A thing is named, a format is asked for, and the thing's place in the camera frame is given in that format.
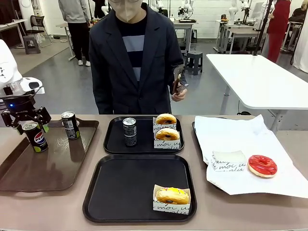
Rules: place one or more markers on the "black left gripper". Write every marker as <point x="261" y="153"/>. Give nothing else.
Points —
<point x="16" y="104"/>

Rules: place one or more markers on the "black Pepsi can with logo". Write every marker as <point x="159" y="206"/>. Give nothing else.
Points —
<point x="38" y="140"/>

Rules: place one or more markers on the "black patterned Pepsi can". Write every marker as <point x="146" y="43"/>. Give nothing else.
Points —
<point x="130" y="133"/>

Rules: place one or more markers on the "glazed donut back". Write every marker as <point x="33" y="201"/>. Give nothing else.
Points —
<point x="157" y="126"/>

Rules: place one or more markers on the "plain chocolate-filled donut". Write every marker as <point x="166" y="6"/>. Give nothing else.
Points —
<point x="167" y="133"/>
<point x="166" y="118"/>

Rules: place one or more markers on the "brown metal tongs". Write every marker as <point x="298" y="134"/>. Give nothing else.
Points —
<point x="179" y="69"/>

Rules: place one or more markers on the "yellow iced donut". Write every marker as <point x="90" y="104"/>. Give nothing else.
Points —
<point x="172" y="197"/>

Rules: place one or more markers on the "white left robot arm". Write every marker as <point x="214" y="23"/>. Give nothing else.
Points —
<point x="7" y="67"/>

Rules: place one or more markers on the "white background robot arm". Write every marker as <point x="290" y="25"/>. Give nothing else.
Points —
<point x="233" y="10"/>

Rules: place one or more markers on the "person's right forearm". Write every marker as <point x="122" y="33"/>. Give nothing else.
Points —
<point x="101" y="96"/>

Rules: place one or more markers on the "person's left hand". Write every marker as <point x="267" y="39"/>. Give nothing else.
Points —
<point x="180" y="96"/>

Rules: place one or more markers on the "black Pepsi can green base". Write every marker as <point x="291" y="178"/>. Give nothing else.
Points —
<point x="71" y="126"/>

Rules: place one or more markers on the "brown plastic tray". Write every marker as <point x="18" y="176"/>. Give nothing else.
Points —
<point x="60" y="168"/>

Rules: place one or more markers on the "grey plastic stool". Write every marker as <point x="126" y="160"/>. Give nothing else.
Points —
<point x="31" y="47"/>

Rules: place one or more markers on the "white background desk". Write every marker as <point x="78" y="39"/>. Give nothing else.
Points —
<point x="12" y="22"/>

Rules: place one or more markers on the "black office chair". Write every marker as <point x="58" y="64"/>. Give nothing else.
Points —
<point x="37" y="21"/>

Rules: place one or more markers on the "person in dark blazer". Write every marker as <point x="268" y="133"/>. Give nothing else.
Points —
<point x="108" y="60"/>

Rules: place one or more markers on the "person in grey hoodie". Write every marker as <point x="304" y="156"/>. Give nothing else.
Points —
<point x="72" y="9"/>

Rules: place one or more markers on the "small black tray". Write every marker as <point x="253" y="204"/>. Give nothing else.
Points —
<point x="144" y="139"/>

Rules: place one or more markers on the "large black tray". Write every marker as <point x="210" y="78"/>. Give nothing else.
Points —
<point x="125" y="190"/>

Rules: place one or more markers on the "background person in black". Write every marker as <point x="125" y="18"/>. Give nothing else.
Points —
<point x="98" y="9"/>

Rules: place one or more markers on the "beige face mask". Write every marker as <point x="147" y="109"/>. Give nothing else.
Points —
<point x="126" y="13"/>

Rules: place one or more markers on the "black tray under paper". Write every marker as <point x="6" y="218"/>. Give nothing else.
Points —
<point x="193" y="128"/>

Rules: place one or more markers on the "dark plastic stool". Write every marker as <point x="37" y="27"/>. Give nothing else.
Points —
<point x="193" y="55"/>

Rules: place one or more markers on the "background desk with robot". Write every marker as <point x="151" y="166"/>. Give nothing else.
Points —
<point x="184" y="24"/>

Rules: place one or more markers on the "white background humanoid robot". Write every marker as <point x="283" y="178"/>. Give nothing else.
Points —
<point x="186" y="9"/>

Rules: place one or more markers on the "white paper sheet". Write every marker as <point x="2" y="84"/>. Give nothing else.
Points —
<point x="228" y="137"/>

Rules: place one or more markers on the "empty printed paper donut box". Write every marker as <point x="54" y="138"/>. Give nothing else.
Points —
<point x="228" y="157"/>

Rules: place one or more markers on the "white table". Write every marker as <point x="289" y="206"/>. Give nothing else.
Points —
<point x="252" y="79"/>

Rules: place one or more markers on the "grey background desk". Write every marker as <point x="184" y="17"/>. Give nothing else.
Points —
<point x="240" y="32"/>

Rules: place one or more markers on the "red glazed donut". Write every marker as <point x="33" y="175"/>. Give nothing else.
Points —
<point x="255" y="166"/>

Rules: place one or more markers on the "black tripod pole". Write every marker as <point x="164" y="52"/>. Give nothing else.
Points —
<point x="264" y="24"/>

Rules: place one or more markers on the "person in red apron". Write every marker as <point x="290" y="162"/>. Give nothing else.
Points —
<point x="276" y="24"/>

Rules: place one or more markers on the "seated person in background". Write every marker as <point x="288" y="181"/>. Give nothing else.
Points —
<point x="299" y="14"/>

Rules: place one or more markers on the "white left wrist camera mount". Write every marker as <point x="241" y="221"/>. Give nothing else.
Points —
<point x="40" y="90"/>

